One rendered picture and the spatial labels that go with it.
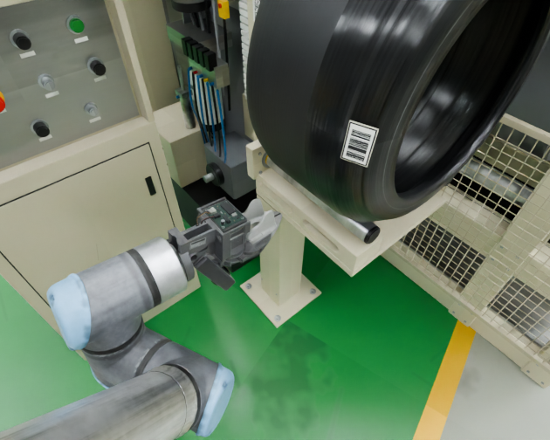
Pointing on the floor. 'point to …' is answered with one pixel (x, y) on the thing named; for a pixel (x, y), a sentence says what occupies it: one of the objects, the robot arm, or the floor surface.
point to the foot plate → (279, 314)
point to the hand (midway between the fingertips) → (275, 220)
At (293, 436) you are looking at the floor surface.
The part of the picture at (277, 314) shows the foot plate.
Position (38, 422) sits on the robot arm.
